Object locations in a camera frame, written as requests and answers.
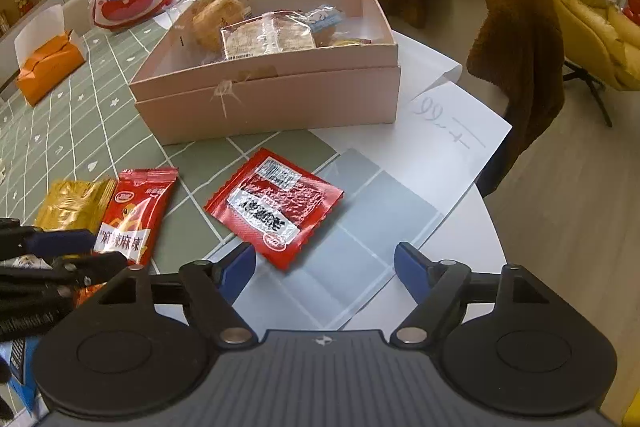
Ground yellow snack packet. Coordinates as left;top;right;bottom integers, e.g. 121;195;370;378
35;179;116;234

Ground red spicy strip packet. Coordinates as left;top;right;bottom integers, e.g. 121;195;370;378
74;167;180;308

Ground red snack packet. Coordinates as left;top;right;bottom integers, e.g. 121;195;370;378
205;148;344;271

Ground clear cracker pack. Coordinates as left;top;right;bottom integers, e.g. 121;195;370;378
220;11;316;60

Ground round bread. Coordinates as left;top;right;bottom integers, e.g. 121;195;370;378
192;0;245;53

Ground blue white snack bag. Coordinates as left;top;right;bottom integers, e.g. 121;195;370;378
1;336;40;413

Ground white paper sheet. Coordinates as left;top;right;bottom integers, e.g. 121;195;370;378
293;32;510;334

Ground green grid tablecloth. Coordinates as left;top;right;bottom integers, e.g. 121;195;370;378
1;22;337;273

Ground orange tissue box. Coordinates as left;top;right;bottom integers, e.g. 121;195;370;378
14;4;86;107

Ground brown fuzzy coat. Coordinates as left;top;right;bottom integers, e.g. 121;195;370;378
378;0;564;195

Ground pink cardboard box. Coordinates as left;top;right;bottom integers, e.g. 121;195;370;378
130;0;400;145

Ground yellow chair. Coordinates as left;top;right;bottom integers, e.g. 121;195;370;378
553;0;639;127

